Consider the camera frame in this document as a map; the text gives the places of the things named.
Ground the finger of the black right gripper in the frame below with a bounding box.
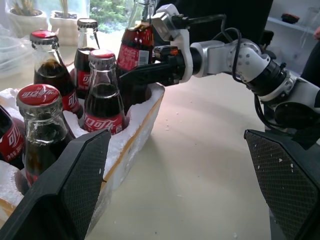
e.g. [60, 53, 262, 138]
[119, 62, 176, 84]

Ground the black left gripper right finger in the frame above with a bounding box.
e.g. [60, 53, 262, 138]
[243, 129, 320, 240]

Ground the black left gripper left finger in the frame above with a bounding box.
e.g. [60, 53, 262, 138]
[0, 129, 112, 240]

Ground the white foam crate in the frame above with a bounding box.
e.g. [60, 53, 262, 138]
[0, 62, 166, 236]

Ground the red-capped cola glass bottle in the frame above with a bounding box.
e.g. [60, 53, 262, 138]
[83, 48, 127, 136]
[15, 83, 76, 189]
[29, 30, 85, 120]

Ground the silver-capped cola glass bottle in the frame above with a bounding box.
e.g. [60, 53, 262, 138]
[73, 18, 101, 101]

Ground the person in black clothing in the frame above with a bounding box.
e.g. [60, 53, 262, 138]
[153, 0, 276, 61]

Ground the white potted plant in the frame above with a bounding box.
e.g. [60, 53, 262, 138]
[49, 0, 81, 47]
[6, 0, 49, 39]

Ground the person in dark clothing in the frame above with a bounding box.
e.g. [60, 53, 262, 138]
[299, 44, 320, 88]

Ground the black and red bowl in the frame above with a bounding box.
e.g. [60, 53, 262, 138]
[280, 12, 301, 25]

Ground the clear plastic sheet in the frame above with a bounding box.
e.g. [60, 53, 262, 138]
[0, 0, 35, 88]

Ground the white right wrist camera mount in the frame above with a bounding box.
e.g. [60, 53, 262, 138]
[150, 4, 195, 84]

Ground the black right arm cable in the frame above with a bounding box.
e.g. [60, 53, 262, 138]
[183, 13, 276, 131]

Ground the white wall shelf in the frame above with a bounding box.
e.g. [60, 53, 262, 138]
[265, 16, 320, 36]

